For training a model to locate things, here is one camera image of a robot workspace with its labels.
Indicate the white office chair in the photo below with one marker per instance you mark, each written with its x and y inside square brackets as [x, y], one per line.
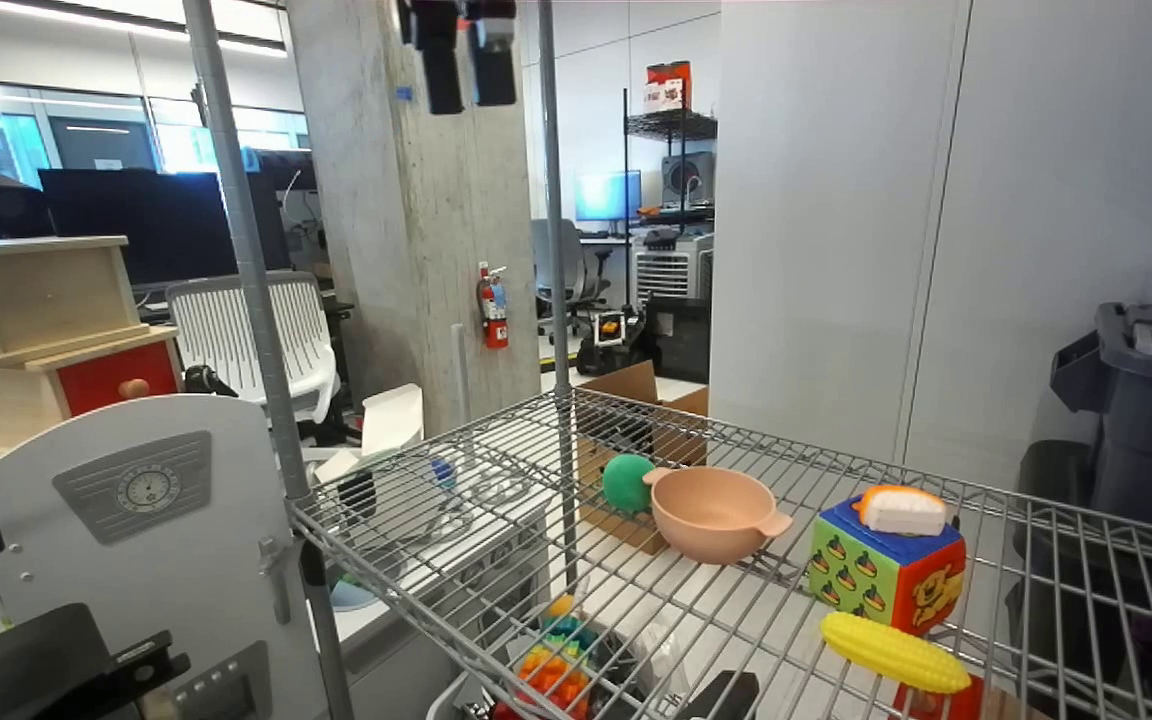
[226, 330]

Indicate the red block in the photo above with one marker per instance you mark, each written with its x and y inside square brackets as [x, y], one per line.
[936, 703]

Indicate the colourful stacking toy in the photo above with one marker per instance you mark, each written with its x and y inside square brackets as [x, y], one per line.
[556, 665]

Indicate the red box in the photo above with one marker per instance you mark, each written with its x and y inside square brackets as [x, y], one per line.
[668, 87]

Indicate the grey office chair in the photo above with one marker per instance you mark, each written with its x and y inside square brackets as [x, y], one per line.
[561, 265]

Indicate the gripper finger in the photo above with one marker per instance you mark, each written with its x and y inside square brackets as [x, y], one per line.
[494, 55]
[439, 60]

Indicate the black bin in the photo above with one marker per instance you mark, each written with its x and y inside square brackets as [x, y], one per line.
[1051, 480]

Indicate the wooden drawer knob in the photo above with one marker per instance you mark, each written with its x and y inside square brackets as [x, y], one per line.
[133, 388]

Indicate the monitor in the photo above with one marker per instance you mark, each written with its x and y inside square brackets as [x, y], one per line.
[606, 195]

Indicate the red fire extinguisher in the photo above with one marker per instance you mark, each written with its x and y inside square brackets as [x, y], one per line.
[494, 315]

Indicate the green ball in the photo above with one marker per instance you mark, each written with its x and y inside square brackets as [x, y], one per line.
[624, 483]

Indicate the colourful soft cube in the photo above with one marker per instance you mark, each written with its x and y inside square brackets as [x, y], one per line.
[876, 580]

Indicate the black case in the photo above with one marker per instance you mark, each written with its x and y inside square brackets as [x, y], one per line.
[681, 340]

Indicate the yellow toy corn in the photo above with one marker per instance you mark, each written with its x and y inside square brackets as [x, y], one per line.
[891, 652]

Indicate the cardboard box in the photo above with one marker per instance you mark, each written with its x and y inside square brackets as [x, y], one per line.
[636, 400]

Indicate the red drawer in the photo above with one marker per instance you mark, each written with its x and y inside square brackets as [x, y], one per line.
[101, 378]

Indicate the white and orange toy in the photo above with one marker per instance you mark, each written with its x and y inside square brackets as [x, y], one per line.
[901, 510]

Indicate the pink pot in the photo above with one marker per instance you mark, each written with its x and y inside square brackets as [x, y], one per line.
[711, 520]

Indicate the white portable air conditioner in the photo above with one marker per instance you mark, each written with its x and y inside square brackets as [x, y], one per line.
[676, 270]

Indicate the wooden toy cabinet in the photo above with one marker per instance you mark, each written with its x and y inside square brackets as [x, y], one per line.
[26, 300]

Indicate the row of monitors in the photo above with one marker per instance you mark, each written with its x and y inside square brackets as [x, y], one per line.
[136, 220]

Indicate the white open box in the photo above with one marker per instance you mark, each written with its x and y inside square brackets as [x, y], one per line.
[391, 415]

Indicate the white toy kitchen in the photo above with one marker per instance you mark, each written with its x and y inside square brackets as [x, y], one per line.
[156, 560]

